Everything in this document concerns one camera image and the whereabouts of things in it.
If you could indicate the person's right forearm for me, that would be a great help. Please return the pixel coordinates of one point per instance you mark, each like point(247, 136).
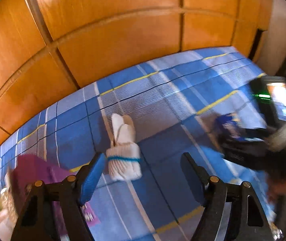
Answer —
point(284, 134)

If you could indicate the wooden wardrobe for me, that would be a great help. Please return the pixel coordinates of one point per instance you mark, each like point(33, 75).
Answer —
point(107, 30)

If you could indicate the white sock bundle blue band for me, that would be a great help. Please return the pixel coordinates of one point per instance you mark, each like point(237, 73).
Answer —
point(124, 160)

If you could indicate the blue plaid bedsheet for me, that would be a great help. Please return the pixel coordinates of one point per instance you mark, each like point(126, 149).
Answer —
point(158, 93)

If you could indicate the purple cardboard tissue box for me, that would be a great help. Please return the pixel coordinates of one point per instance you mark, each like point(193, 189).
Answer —
point(37, 170)

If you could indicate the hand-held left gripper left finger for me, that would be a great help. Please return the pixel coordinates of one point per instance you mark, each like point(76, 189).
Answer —
point(92, 178)

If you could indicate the blue pocket tissue pack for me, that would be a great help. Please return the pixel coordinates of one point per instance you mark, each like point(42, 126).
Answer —
point(229, 125)

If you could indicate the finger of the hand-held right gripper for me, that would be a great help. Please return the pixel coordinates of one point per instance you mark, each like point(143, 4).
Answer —
point(255, 133)
point(253, 158)

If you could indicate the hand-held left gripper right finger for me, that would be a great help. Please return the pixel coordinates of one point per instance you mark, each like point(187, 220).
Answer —
point(193, 178)

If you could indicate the silver embossed tissue box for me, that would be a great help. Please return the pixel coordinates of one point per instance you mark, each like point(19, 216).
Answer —
point(6, 203)

